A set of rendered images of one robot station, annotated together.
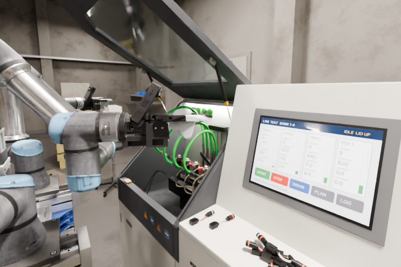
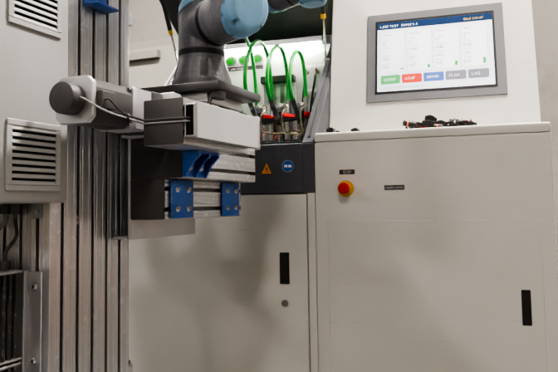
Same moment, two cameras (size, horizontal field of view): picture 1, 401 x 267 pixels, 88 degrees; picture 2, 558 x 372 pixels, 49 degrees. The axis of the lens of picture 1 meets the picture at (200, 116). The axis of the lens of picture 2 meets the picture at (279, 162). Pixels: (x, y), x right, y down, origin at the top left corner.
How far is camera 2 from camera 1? 1.64 m
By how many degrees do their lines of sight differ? 34
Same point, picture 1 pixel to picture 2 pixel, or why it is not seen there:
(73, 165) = not seen: outside the picture
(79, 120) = not seen: outside the picture
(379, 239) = (504, 90)
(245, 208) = (375, 124)
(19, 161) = not seen: hidden behind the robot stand
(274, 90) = not seen: outside the picture
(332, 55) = not seen: hidden behind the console
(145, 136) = not seen: outside the picture
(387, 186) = (501, 51)
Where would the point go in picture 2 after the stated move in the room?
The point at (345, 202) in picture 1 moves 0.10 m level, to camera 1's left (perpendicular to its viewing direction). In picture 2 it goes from (476, 73) to (455, 70)
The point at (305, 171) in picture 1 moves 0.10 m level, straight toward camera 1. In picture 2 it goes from (437, 61) to (447, 54)
